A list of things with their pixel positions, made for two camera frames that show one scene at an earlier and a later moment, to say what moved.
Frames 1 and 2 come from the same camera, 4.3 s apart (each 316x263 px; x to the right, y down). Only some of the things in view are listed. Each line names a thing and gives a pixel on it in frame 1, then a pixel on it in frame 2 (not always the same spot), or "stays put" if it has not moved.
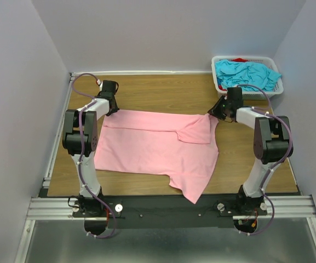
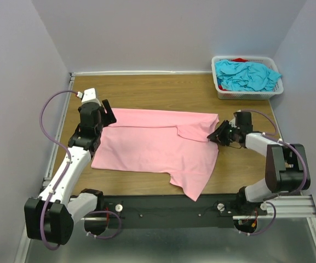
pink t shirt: (183, 146) stays put
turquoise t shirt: (247, 75) stays put
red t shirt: (240, 59) stays put
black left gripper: (114, 110) -> (110, 117)
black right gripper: (214, 110) -> (217, 134)
